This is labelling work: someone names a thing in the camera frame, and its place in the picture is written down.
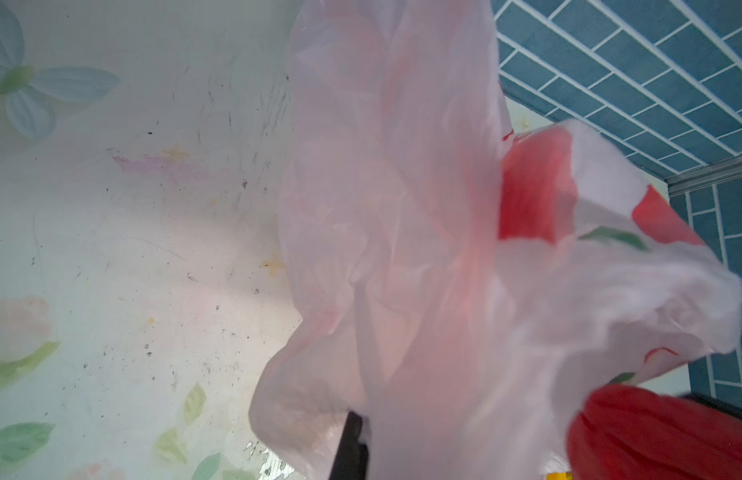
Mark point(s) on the pink plastic bag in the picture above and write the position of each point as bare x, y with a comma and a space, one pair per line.
463, 288

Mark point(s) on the yellow fake banana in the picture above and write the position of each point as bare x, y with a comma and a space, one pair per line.
559, 476

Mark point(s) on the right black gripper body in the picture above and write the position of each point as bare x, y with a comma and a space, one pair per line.
715, 404

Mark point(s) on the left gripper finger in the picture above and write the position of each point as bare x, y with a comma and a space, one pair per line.
351, 459

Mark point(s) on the red fake fruit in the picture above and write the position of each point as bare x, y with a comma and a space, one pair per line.
626, 432

